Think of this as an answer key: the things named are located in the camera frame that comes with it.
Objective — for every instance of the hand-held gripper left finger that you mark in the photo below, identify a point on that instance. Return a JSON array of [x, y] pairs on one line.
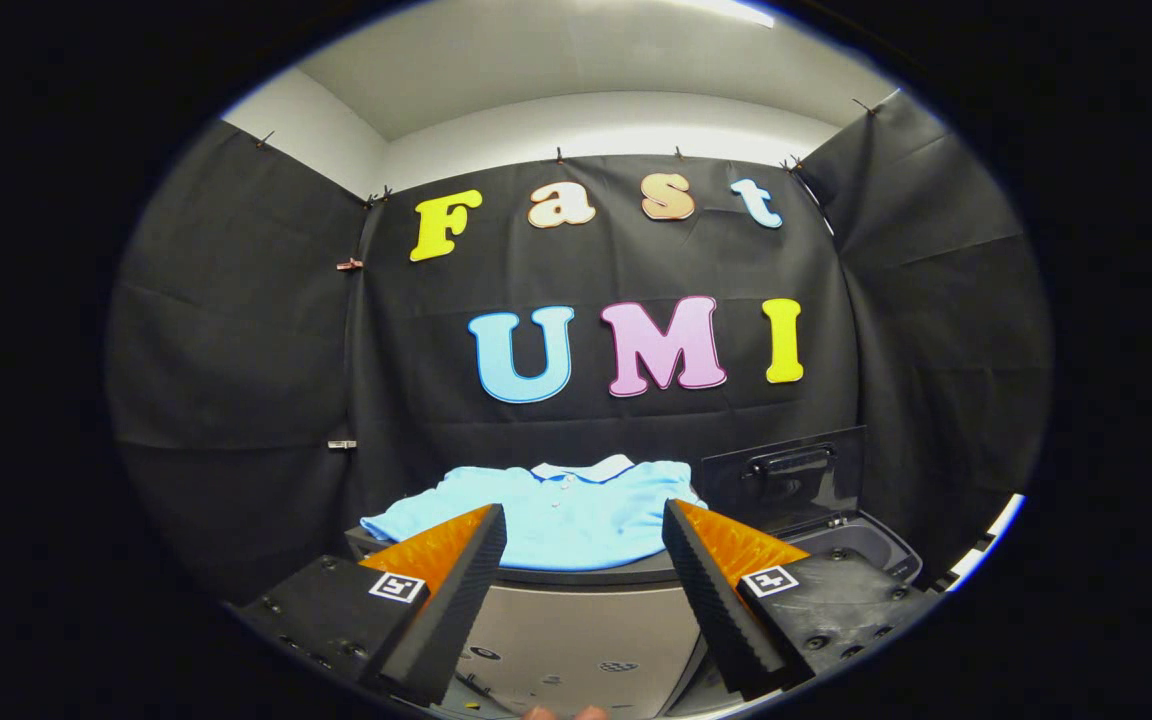
[[456, 600]]

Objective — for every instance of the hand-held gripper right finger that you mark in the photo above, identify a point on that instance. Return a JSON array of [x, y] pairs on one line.
[[711, 600]]

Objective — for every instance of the light blue polo shirt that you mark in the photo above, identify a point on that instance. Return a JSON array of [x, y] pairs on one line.
[[576, 520]]

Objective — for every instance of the black backdrop cloth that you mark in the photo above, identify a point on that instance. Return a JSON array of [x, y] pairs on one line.
[[236, 350]]

